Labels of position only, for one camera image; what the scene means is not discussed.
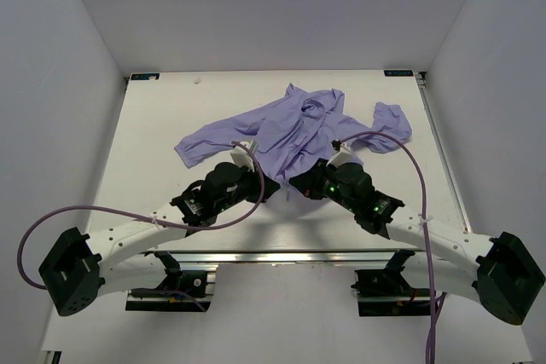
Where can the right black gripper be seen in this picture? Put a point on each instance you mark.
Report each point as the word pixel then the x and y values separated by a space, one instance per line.
pixel 309 182

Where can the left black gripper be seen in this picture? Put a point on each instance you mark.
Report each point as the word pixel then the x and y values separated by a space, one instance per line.
pixel 255 180

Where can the lavender purple jacket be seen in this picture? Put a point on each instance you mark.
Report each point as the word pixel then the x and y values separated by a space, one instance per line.
pixel 295 131

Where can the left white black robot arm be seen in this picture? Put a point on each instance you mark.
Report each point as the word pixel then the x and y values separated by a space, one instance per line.
pixel 80 267

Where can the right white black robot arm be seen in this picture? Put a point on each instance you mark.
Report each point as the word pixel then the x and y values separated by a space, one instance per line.
pixel 499 272

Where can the right blue table label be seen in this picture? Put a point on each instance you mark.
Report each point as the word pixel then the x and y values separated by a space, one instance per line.
pixel 398 73

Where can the blue table label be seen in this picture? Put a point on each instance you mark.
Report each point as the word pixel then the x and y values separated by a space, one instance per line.
pixel 145 76
pixel 398 73

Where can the left blue table label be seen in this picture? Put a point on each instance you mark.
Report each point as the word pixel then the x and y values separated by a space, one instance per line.
pixel 145 76

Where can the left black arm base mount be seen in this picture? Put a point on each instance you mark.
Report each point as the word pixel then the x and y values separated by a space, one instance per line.
pixel 182 290

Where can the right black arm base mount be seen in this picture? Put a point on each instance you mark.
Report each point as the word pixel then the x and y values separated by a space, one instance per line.
pixel 385 293

